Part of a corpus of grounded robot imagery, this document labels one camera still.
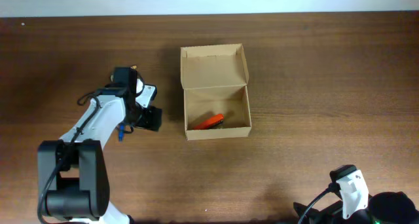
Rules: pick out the brown cardboard box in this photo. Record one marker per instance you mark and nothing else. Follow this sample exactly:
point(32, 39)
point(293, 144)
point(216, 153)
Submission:
point(214, 79)

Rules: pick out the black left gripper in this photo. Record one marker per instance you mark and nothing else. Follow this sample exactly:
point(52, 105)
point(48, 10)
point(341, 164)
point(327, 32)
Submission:
point(152, 118)

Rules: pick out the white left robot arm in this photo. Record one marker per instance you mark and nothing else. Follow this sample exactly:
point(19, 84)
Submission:
point(72, 176)

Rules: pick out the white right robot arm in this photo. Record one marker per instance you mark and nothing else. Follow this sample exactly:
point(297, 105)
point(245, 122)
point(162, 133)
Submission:
point(347, 200)

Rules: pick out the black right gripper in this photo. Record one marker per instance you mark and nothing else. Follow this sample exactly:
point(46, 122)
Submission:
point(302, 211)

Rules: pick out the blue pen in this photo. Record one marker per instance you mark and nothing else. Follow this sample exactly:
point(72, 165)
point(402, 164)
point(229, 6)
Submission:
point(121, 132)

